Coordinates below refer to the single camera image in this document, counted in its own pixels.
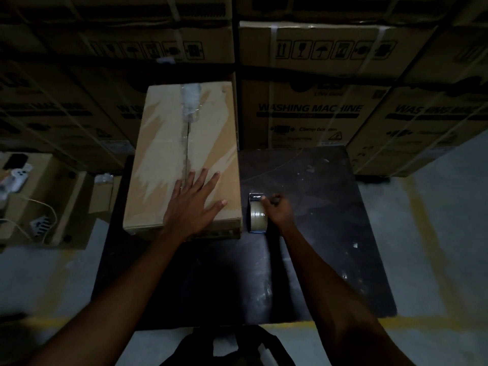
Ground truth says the person's left hand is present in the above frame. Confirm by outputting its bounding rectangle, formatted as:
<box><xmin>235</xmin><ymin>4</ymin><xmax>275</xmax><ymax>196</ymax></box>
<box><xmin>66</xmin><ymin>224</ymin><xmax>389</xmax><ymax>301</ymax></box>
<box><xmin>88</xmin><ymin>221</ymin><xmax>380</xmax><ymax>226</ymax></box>
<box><xmin>162</xmin><ymin>167</ymin><xmax>228</xmax><ymax>242</ymax></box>

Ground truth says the open cardboard box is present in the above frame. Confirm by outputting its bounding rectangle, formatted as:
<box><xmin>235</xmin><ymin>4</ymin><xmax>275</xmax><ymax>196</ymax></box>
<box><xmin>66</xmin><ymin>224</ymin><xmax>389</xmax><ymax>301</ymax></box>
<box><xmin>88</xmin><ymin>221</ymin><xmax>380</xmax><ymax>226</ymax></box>
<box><xmin>0</xmin><ymin>151</ymin><xmax>89</xmax><ymax>249</ymax></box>

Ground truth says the brown packing tape dispenser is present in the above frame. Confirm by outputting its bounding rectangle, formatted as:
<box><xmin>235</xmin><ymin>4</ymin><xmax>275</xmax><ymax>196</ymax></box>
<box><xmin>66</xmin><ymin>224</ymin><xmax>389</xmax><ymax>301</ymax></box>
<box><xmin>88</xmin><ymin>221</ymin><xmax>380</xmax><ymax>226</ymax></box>
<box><xmin>248</xmin><ymin>193</ymin><xmax>269</xmax><ymax>234</ymax></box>

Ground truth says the white cable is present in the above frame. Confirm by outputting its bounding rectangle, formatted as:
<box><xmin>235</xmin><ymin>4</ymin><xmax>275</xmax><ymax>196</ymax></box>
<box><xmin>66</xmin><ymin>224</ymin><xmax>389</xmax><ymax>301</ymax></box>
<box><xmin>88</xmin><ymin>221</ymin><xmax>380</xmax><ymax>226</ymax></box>
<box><xmin>0</xmin><ymin>198</ymin><xmax>58</xmax><ymax>240</ymax></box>

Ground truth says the small cardboard box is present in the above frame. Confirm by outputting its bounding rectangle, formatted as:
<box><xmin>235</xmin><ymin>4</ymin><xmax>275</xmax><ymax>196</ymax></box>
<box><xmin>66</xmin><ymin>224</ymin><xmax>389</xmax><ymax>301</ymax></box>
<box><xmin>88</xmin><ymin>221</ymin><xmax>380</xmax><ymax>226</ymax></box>
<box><xmin>88</xmin><ymin>173</ymin><xmax>123</xmax><ymax>215</ymax></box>

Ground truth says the person's right forearm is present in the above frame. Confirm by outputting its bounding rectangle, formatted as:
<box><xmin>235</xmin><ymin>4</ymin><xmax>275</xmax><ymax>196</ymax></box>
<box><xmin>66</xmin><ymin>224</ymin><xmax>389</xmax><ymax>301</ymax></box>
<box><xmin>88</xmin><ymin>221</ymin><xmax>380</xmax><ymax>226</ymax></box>
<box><xmin>273</xmin><ymin>224</ymin><xmax>417</xmax><ymax>366</ymax></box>

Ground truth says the crumpled clear tape strip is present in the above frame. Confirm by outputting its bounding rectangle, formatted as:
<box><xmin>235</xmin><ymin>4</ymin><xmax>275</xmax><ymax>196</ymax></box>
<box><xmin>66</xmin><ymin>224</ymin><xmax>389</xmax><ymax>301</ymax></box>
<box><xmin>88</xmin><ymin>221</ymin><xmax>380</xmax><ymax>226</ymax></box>
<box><xmin>179</xmin><ymin>83</ymin><xmax>203</xmax><ymax>124</ymax></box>

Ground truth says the white plug adapter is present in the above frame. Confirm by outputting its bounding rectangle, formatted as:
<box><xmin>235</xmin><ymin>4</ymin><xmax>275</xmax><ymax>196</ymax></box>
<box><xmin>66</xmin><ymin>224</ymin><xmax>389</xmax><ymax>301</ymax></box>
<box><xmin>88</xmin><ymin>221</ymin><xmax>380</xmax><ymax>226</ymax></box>
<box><xmin>30</xmin><ymin>215</ymin><xmax>54</xmax><ymax>237</ymax></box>

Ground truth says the person's left forearm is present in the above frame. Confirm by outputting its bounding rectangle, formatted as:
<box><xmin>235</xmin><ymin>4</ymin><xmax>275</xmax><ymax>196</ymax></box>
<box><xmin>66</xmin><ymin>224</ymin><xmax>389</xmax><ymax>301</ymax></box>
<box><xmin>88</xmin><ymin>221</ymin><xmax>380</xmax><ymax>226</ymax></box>
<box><xmin>27</xmin><ymin>232</ymin><xmax>188</xmax><ymax>366</ymax></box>

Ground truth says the white handheld controller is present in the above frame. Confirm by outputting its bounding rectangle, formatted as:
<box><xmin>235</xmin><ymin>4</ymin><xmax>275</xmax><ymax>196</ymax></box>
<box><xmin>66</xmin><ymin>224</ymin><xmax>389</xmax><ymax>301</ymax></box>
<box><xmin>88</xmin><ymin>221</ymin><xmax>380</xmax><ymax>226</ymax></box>
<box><xmin>0</xmin><ymin>163</ymin><xmax>34</xmax><ymax>200</ymax></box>

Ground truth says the brown cardboard box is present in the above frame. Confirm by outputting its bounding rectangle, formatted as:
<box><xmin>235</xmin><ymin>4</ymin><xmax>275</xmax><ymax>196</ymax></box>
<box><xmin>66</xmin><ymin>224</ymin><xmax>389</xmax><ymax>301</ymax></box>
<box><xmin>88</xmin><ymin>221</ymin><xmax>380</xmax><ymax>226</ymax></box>
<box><xmin>122</xmin><ymin>81</ymin><xmax>243</xmax><ymax>240</ymax></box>

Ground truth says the person's right hand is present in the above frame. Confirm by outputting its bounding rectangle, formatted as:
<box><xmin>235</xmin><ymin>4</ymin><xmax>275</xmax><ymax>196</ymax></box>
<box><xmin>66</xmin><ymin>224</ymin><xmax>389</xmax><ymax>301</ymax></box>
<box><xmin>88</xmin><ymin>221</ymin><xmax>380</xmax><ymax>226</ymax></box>
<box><xmin>261</xmin><ymin>193</ymin><xmax>297</xmax><ymax>234</ymax></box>

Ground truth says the black flat device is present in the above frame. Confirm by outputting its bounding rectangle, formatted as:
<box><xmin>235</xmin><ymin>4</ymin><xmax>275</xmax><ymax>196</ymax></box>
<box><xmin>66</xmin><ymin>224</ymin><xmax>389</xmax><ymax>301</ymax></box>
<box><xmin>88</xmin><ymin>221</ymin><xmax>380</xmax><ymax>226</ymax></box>
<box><xmin>3</xmin><ymin>153</ymin><xmax>31</xmax><ymax>170</ymax></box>

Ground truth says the stack of large printed cartons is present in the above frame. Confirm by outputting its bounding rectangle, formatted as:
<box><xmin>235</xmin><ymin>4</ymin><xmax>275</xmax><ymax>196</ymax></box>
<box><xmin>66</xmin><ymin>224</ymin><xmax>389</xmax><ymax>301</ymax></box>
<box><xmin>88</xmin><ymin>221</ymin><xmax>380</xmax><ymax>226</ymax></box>
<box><xmin>0</xmin><ymin>0</ymin><xmax>488</xmax><ymax>177</ymax></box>

